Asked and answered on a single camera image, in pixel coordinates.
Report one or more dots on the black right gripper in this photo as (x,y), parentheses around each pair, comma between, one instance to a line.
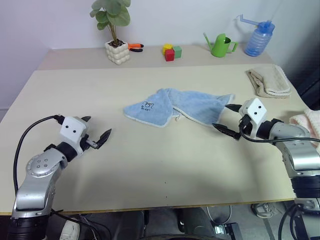
(244,123)

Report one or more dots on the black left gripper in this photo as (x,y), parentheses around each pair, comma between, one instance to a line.
(86,143)

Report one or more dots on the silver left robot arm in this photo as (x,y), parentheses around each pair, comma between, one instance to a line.
(37,180)

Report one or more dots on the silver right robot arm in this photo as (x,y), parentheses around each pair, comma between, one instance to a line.
(300,155)

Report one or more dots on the light blue towel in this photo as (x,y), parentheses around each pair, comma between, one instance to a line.
(195,106)

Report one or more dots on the folded beige towel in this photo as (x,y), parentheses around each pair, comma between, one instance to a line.
(272,80)

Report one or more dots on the pink towel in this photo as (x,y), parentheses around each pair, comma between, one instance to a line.
(312,120)

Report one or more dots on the green watering can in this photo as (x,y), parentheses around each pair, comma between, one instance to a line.
(220,47)

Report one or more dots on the green plant in white pot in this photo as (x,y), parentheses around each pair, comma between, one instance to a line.
(117,52)

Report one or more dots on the blue ribbed spray bottle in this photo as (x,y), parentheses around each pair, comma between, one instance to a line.
(257,42)

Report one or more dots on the green cube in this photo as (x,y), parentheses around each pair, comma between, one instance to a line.
(178,52)

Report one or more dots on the black panel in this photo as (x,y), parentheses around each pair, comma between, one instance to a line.
(308,85)

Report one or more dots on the red cube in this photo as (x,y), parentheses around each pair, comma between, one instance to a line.
(169,55)

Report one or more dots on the orange and black pliers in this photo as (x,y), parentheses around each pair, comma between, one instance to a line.
(135,46)

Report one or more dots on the yellow block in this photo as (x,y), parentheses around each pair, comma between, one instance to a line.
(167,46)

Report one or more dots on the grey sneaker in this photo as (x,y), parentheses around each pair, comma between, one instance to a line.
(263,210)

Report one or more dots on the white sneaker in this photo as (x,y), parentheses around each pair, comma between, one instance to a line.
(69,228)

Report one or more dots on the black foot pedal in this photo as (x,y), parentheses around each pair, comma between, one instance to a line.
(226,228)

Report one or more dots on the dark rounded shape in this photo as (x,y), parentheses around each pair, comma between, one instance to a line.
(192,222)

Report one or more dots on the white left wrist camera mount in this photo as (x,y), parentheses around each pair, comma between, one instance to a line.
(71,128)

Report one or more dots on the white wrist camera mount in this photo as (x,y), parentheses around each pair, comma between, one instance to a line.
(256,108)
(71,128)

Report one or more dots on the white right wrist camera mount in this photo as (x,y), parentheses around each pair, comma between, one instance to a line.
(256,108)

